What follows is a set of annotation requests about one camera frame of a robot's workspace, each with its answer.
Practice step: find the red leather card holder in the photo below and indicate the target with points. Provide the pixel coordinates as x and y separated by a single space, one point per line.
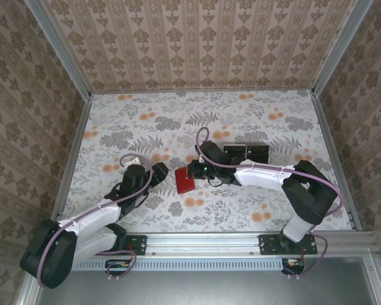
183 184

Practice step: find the black card rack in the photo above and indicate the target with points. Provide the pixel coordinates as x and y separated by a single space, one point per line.
257 152

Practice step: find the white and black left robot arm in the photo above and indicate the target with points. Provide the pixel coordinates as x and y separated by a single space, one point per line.
95 216

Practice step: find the grey metal panel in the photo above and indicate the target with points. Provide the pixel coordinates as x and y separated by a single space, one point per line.
209 289

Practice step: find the aluminium mounting rail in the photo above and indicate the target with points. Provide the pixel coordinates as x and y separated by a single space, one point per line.
203 244

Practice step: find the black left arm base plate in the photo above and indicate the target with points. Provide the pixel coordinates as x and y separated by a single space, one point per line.
136 244

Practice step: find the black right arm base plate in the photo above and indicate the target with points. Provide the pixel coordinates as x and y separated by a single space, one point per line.
270 244

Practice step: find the aluminium table side rail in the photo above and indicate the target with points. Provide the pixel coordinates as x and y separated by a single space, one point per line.
73 155
336 159

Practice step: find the aluminium frame post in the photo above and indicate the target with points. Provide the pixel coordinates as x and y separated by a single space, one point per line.
339 47
60 54

